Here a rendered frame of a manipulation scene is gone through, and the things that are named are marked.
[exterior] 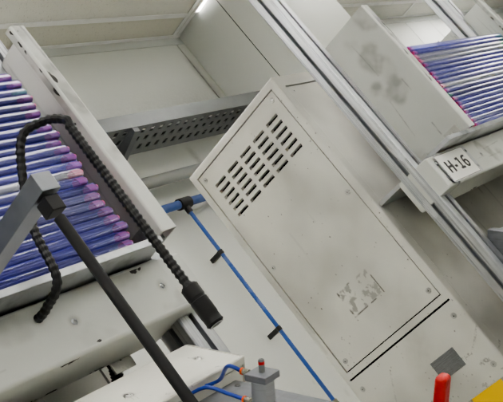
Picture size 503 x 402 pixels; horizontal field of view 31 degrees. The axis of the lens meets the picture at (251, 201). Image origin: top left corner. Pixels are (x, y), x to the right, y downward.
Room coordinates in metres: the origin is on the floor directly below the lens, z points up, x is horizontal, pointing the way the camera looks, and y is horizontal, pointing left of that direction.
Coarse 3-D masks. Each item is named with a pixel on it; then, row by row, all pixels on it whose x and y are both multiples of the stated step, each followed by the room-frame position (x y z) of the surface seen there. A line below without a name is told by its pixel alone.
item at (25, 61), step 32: (32, 64) 0.97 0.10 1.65; (32, 96) 1.02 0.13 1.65; (64, 96) 0.97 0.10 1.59; (64, 128) 1.01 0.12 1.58; (96, 128) 0.98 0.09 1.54; (128, 192) 0.97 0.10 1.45; (128, 224) 1.02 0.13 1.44; (160, 224) 0.97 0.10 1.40; (128, 256) 0.93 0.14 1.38; (32, 288) 0.82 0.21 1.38; (64, 288) 0.88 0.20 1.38
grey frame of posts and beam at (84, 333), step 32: (0, 64) 1.02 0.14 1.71; (96, 288) 0.91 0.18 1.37; (128, 288) 0.94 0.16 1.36; (160, 288) 0.98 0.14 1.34; (0, 320) 0.81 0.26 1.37; (32, 320) 0.84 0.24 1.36; (64, 320) 0.87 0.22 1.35; (96, 320) 0.89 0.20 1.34; (160, 320) 0.96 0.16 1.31; (192, 320) 1.04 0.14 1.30; (0, 352) 0.80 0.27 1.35; (32, 352) 0.82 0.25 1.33; (64, 352) 0.85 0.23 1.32; (96, 352) 0.89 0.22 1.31; (128, 352) 0.98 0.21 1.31; (0, 384) 0.78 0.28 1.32; (32, 384) 0.83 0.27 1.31; (64, 384) 0.91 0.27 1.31
